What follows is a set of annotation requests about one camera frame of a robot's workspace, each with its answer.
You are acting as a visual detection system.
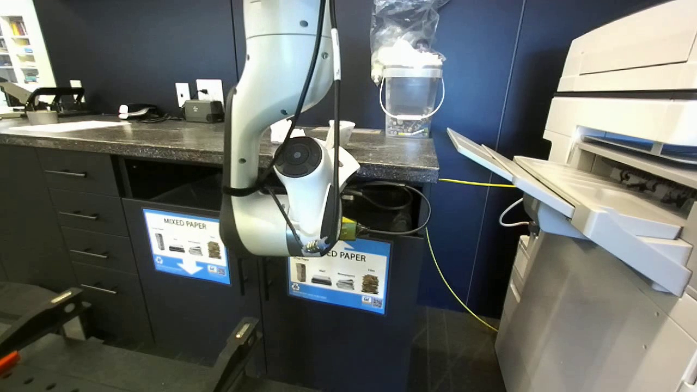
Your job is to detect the black bin liner bag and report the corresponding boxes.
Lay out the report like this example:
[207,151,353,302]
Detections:
[347,180,421,236]
[129,162,235,216]

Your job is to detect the blue label with up arrow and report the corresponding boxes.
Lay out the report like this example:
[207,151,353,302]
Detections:
[286,236,394,318]

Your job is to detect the black box device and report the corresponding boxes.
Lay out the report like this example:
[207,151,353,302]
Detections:
[182,97,226,125]

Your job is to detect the clear plastic bag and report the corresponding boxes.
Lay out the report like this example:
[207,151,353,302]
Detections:
[369,0,453,83]

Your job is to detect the blue label with down arrow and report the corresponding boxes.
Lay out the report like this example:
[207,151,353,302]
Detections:
[141,206,234,288]

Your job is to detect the dark cabinet with counter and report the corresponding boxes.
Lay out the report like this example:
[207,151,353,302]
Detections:
[0,116,443,392]

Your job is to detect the grey printer side tray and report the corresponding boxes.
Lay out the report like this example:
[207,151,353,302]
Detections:
[444,126,692,298]

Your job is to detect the large white office printer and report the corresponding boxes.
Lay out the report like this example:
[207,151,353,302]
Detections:
[495,0,697,392]

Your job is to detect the flat white paper sheet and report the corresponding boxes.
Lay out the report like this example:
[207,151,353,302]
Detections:
[0,117,136,137]

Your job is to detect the black hole punch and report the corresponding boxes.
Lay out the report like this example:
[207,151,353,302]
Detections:
[26,84,90,119]

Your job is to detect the black metal stand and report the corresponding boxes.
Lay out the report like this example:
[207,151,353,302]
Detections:
[0,280,263,392]

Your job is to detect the white bookshelf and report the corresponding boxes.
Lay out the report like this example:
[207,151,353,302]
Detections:
[0,0,59,114]

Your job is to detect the black door handle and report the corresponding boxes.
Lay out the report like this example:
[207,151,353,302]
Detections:
[235,256,250,296]
[260,256,272,301]

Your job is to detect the yellow cable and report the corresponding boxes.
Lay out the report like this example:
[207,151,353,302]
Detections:
[421,175,524,335]

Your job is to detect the white cable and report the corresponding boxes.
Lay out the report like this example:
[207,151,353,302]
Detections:
[496,193,533,230]

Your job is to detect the wide white wall outlet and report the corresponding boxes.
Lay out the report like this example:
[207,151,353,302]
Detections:
[195,76,226,104]

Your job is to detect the small white wall plate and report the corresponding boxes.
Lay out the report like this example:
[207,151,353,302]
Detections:
[173,80,195,112]

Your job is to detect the metal drawer handle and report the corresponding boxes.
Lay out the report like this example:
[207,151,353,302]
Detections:
[78,280,122,296]
[57,208,103,223]
[68,247,112,262]
[43,168,90,180]

